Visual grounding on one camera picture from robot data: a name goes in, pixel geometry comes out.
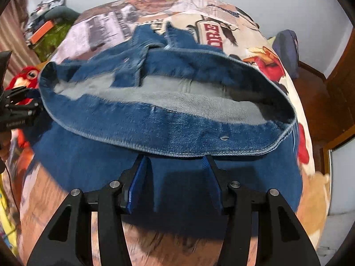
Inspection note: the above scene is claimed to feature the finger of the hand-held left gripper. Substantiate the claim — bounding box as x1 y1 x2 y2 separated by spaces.
8 102 44 117
4 86 42 104

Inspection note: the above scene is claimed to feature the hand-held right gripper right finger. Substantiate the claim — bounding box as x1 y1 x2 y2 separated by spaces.
202 155 322 266

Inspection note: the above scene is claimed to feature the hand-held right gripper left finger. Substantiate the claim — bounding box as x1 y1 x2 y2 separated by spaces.
26 156 153 266

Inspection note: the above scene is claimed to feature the blue denim jacket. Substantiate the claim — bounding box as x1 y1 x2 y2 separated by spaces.
28 23 304 228

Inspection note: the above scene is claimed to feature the person's left hand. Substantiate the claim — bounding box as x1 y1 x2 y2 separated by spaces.
0 130 12 162

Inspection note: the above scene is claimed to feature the red plush toy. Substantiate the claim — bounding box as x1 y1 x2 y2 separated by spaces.
8 66 43 96

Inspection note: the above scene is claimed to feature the striped brown curtain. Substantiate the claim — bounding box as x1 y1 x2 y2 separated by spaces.
0 0 42 89

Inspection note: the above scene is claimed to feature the green patterned cloth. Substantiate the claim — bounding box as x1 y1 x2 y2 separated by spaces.
33 22 74 63

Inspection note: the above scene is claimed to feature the orange box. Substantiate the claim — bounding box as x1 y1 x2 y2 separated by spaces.
30 20 54 45

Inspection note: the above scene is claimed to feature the pile of clutter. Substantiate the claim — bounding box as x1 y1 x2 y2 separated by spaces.
25 0 67 38

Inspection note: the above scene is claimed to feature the dark grey plush cushion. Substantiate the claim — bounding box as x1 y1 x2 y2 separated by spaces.
44 6 81 23

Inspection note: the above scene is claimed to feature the yellow cloth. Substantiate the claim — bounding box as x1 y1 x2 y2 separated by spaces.
0 181 18 252

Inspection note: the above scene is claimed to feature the printed blanket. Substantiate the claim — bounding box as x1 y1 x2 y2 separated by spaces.
17 0 332 266

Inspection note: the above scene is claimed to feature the white heart-print sliding door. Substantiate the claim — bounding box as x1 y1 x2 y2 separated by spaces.
329 144 355 217

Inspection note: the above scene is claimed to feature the grey backpack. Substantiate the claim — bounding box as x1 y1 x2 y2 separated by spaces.
271 29 300 81

